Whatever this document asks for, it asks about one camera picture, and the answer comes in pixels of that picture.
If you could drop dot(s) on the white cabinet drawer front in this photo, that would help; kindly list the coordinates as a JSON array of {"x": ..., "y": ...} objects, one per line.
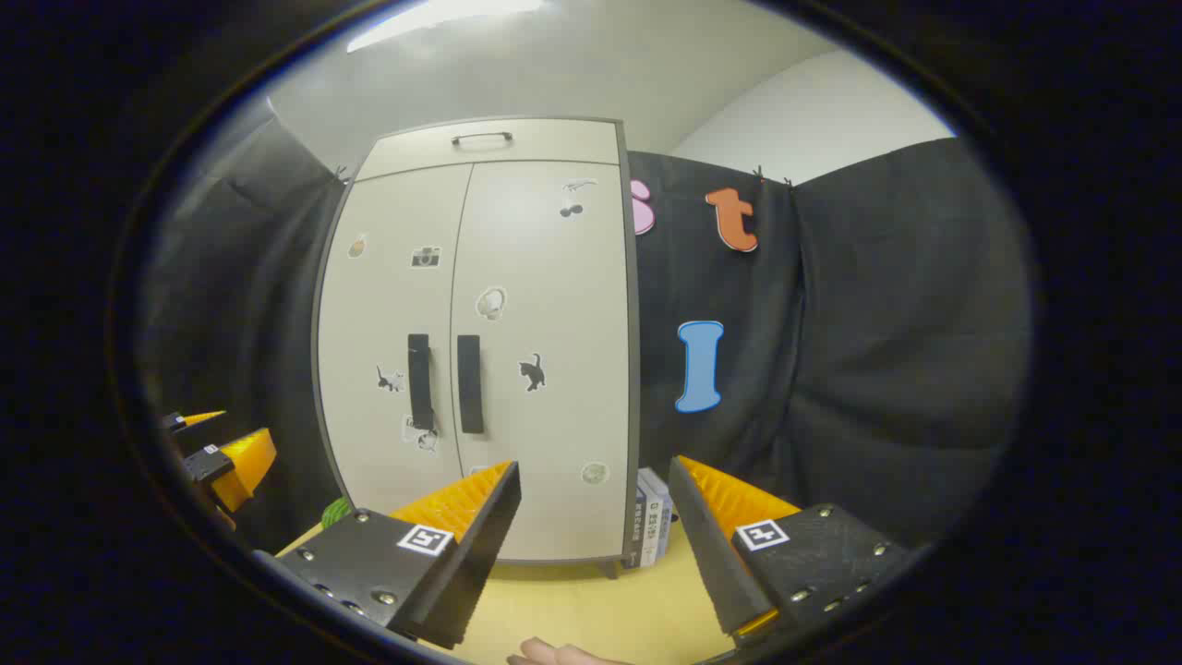
[{"x": 554, "y": 148}]

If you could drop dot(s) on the green object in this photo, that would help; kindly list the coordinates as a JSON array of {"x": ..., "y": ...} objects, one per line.
[{"x": 337, "y": 511}]

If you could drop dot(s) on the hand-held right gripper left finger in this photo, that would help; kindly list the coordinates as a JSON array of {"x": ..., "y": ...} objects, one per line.
[{"x": 480, "y": 554}]

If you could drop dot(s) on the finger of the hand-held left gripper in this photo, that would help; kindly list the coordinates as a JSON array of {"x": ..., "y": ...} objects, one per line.
[
  {"x": 189, "y": 422},
  {"x": 240, "y": 462}
]

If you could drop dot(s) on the white printed box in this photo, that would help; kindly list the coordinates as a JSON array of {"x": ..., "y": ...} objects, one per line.
[{"x": 657, "y": 517}]

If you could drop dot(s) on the black backdrop cloth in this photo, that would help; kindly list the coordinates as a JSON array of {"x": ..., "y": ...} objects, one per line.
[{"x": 877, "y": 323}]

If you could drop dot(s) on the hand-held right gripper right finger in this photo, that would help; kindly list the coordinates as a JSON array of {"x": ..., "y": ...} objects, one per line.
[{"x": 711, "y": 545}]

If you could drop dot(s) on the dark cabinet foot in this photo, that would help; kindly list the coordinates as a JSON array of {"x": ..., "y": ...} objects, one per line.
[{"x": 610, "y": 569}]

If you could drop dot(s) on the white shoe cabinet door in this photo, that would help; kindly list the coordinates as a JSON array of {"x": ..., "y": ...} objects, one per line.
[
  {"x": 554, "y": 277},
  {"x": 388, "y": 296}
]

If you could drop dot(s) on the white double-door shoe cabinet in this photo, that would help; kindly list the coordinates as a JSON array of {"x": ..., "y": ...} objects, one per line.
[{"x": 634, "y": 388}]

